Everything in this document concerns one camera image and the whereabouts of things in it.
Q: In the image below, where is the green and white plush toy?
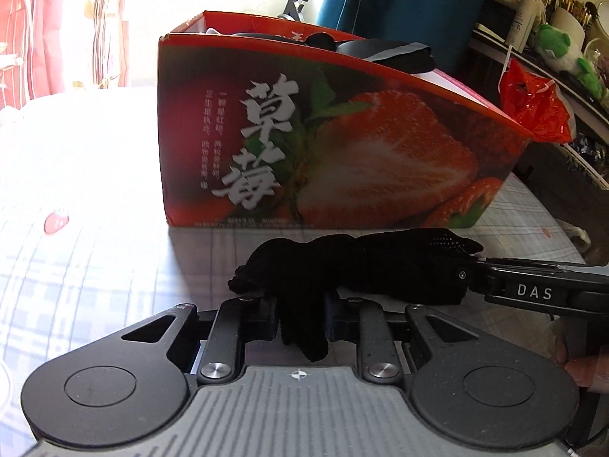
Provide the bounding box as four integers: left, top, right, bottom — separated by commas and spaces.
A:
535, 24, 603, 96

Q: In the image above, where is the white plastic bag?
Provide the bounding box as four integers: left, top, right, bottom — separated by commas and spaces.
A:
556, 89, 579, 140

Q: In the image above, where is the person's right hand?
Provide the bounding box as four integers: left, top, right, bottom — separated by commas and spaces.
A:
554, 331, 609, 387

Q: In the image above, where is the blue curtain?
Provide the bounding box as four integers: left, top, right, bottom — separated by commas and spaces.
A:
316, 0, 496, 58

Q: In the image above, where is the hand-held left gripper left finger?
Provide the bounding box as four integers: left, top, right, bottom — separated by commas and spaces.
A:
121, 295, 277, 385

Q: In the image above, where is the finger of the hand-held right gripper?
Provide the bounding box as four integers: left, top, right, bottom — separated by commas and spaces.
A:
469, 254, 589, 270
442, 261, 498, 304

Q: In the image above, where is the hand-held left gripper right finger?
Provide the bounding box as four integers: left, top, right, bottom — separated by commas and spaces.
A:
324, 295, 477, 385

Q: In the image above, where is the blue patterned cloth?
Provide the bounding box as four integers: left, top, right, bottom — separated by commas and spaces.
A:
571, 132, 609, 163

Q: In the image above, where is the checked tablecloth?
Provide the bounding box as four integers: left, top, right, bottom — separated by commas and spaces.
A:
0, 86, 593, 391

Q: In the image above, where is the white brush holder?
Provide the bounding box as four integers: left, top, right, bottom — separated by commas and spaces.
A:
552, 7, 591, 46

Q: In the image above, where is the small black cloth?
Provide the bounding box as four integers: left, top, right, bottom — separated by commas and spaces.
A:
304, 32, 340, 51

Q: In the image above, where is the red plastic bag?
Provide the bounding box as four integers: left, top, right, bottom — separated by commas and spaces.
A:
499, 59, 572, 144

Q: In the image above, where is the white spray bottle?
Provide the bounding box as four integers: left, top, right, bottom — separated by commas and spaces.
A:
509, 0, 544, 51

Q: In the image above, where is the black glove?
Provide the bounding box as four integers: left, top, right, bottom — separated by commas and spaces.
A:
227, 228, 484, 363

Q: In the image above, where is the red strawberry print cardboard box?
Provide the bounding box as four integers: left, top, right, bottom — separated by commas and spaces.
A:
158, 10, 532, 230

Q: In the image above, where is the black cloth with grey stripe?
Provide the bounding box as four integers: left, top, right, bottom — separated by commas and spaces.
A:
335, 39, 437, 75

